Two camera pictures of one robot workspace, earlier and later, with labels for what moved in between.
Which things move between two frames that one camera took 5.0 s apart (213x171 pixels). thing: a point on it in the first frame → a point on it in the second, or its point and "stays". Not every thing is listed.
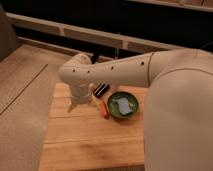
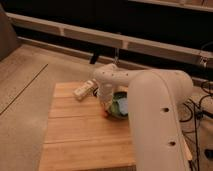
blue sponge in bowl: (124, 106) stays
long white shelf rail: (88, 34) stays
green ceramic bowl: (113, 106) stays
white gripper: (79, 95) → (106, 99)
